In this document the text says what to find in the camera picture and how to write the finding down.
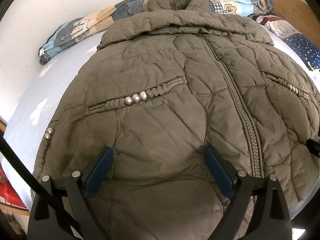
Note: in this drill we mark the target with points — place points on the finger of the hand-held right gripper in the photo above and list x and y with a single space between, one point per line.
314 146

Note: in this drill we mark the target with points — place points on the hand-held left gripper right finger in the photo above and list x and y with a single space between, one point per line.
218 172

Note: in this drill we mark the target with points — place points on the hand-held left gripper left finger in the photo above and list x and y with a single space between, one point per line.
98 172

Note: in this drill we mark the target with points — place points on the olive quilted jacket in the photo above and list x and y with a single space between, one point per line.
162 92

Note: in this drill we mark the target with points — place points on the red plastic bag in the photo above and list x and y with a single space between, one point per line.
8 190

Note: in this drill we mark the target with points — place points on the navy star print pillow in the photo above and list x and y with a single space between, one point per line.
305 47

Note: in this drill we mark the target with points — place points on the white red printed pillow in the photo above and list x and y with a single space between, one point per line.
280 26

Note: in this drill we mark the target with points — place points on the wooden headboard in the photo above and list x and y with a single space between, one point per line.
295 5

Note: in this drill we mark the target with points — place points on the patchwork cartoon blanket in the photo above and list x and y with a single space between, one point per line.
75 30

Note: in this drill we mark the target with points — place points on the wooden bed rail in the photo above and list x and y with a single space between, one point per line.
15 208

